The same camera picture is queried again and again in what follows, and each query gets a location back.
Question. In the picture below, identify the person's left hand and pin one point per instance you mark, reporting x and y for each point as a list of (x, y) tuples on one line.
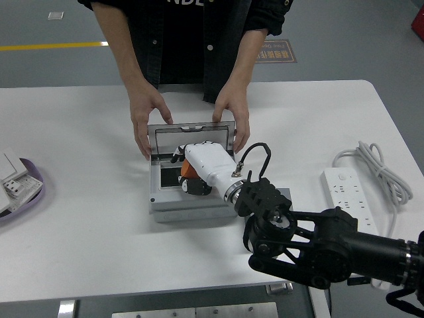
[(235, 109)]

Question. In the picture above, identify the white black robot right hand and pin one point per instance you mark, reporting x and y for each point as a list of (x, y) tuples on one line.
[(208, 162)]

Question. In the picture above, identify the person's right hand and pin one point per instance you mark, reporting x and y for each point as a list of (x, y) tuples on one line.
[(142, 109)]

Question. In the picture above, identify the orange cylinder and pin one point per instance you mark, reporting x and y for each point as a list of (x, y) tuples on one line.
[(188, 170)]

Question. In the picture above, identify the grey enclosure box with lid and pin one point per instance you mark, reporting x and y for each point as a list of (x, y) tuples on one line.
[(185, 210)]

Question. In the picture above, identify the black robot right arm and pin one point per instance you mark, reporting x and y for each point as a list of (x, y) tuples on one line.
[(331, 245)]

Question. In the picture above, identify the person's left forearm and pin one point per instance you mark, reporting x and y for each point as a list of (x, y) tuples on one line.
[(243, 63)]

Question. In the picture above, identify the person's right forearm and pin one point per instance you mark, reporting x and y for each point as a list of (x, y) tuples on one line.
[(122, 53)]

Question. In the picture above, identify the grey cube with round hole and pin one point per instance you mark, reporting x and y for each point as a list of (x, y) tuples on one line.
[(285, 195)]

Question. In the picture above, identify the brown floor sign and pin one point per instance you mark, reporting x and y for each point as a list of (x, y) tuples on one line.
[(285, 54)]

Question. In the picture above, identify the person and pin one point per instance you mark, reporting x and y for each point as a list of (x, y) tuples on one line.
[(185, 43)]

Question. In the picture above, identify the yellow floor tape line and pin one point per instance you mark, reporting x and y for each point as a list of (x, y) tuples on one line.
[(49, 46)]

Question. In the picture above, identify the purple tray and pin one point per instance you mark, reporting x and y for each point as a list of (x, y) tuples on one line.
[(34, 168)]

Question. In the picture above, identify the silver floor plate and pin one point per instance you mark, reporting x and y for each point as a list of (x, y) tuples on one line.
[(55, 16)]

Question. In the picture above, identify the white perforated plate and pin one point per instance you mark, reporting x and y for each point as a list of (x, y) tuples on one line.
[(31, 185)]

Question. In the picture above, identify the white socket module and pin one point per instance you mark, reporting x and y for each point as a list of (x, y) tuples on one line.
[(13, 188)]

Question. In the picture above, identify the white table leg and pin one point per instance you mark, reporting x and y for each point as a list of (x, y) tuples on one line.
[(68, 309), (318, 303)]

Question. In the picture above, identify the red crate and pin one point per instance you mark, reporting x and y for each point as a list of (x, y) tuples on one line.
[(419, 20)]

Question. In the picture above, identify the silver table bracket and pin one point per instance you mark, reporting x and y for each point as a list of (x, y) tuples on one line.
[(280, 288)]

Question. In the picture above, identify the white switch panel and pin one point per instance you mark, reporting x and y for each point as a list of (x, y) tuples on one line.
[(6, 165)]

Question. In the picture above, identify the grey metal base plate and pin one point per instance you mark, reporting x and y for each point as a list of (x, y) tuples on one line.
[(152, 313)]

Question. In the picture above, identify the black bracket under table edge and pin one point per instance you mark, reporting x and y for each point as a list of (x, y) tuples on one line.
[(357, 281)]

